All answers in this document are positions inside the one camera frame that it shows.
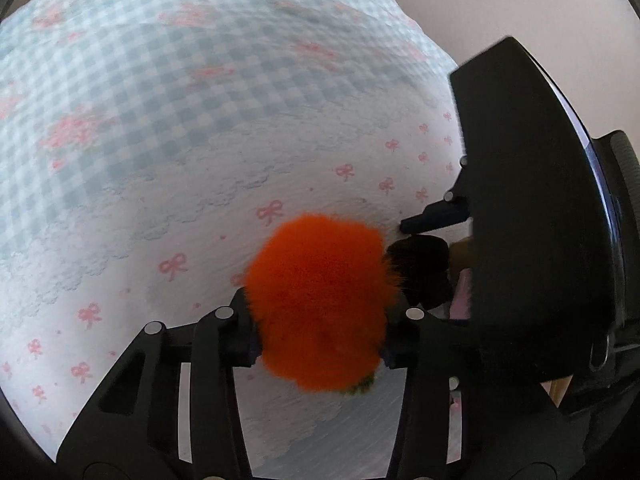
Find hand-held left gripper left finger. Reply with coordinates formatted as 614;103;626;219
56;287;262;480

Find blue checked blanket pink bows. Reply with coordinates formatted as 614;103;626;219
0;0;472;480

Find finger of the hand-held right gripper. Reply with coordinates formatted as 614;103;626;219
400;199;472;235

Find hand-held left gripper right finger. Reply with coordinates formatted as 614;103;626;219
379;305;587;480

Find orange fluffy pom-pom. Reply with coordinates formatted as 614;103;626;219
244;213;393;392

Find black scrunchie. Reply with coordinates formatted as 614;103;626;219
384;235;453;312

